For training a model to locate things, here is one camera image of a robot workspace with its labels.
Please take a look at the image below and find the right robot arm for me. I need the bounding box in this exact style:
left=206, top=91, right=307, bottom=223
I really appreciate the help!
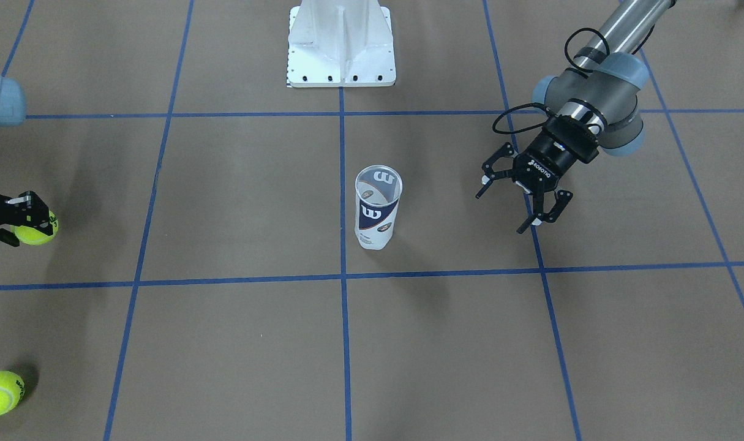
left=0, top=76, right=60, bottom=247

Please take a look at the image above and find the yellow tennis ball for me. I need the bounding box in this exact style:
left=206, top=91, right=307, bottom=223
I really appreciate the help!
left=0, top=371, right=25, bottom=416
left=13, top=211, right=60, bottom=246

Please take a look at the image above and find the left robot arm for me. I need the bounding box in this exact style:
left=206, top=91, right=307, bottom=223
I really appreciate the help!
left=479, top=1, right=675, bottom=233

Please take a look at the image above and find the Wilson tennis ball can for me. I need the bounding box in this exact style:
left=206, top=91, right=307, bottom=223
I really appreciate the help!
left=354, top=165, right=404, bottom=251

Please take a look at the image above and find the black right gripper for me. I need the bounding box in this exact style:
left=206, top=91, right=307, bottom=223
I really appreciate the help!
left=0, top=192, right=52, bottom=247

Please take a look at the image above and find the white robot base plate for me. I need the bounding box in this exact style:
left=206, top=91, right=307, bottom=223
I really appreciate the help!
left=286, top=1, right=397, bottom=88

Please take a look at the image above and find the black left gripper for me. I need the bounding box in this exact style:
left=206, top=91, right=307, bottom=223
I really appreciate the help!
left=475, top=115, right=599, bottom=235

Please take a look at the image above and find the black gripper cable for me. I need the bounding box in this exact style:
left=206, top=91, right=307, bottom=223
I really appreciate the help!
left=492, top=27, right=611, bottom=136

